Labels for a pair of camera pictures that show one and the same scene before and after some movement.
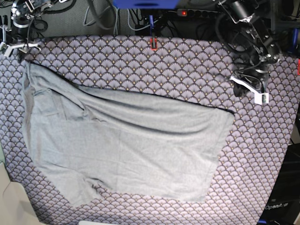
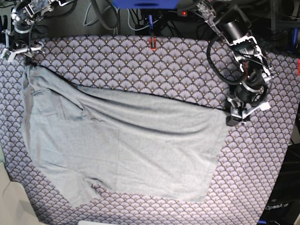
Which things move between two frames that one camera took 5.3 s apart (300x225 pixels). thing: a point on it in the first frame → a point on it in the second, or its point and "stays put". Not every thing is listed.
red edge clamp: x=298 y=67 stays put
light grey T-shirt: x=80 y=140 stays put
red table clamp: x=153 y=43 stays put
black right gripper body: x=256 y=78 → x=246 y=97
